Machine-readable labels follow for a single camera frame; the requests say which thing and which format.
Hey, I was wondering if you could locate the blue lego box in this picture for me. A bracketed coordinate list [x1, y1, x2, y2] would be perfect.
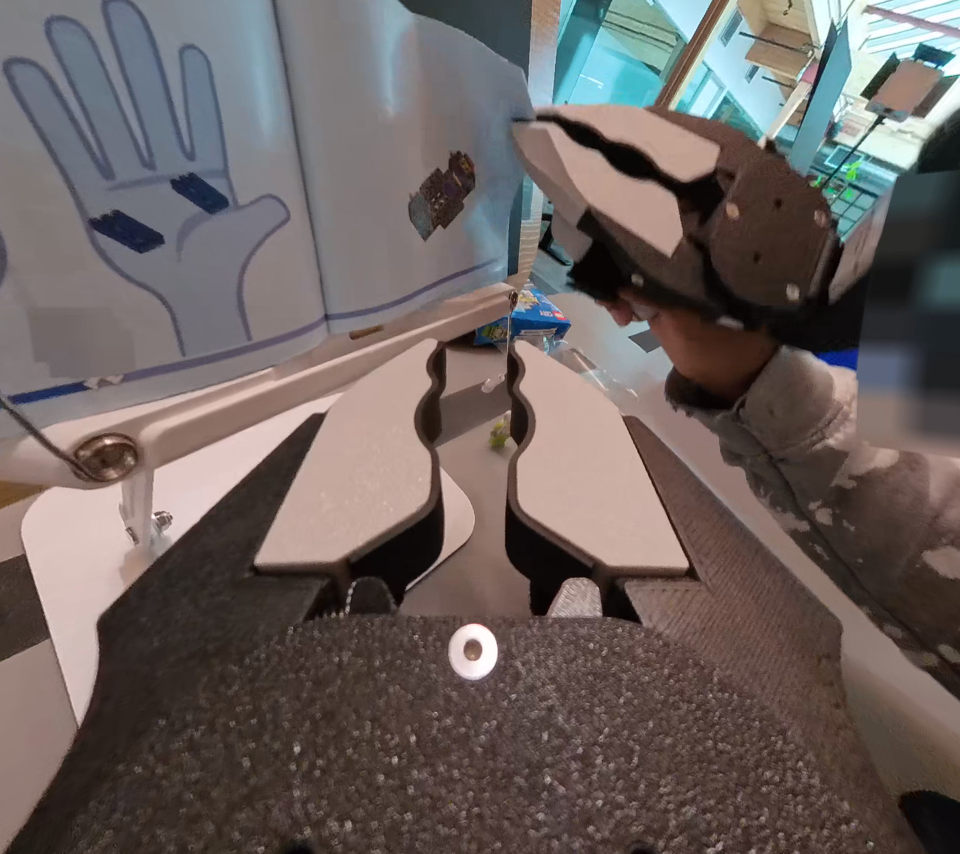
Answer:
[471, 287, 574, 351]

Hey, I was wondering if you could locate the person's right hand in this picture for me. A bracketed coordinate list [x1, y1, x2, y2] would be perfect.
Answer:
[606, 287, 784, 408]

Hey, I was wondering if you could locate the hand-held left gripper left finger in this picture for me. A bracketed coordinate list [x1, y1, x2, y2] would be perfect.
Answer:
[252, 338, 447, 579]

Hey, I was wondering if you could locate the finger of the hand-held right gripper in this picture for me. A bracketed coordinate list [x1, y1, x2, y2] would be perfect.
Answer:
[512, 119, 604, 266]
[533, 103, 726, 189]

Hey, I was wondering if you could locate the white book stand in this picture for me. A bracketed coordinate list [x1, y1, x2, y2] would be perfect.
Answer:
[0, 0, 574, 729]

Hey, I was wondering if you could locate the lego instruction booklet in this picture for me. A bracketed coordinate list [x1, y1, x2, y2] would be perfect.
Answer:
[0, 0, 537, 408]

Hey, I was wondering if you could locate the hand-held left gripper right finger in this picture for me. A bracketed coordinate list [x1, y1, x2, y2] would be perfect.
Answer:
[504, 341, 693, 582]

